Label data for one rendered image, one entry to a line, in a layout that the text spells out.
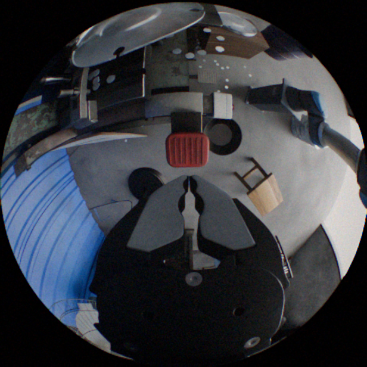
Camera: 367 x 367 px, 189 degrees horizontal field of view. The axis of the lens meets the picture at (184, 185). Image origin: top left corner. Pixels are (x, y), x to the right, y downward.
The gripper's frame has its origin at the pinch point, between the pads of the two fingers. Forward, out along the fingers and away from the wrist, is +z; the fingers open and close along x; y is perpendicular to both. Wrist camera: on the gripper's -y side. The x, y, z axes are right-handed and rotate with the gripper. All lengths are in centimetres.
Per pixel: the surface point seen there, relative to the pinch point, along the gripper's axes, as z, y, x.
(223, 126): 85, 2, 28
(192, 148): 9.2, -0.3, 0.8
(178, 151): 9.3, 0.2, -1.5
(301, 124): 70, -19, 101
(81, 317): -30, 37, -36
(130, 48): 7.0, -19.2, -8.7
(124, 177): 85, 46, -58
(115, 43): 7.0, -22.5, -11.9
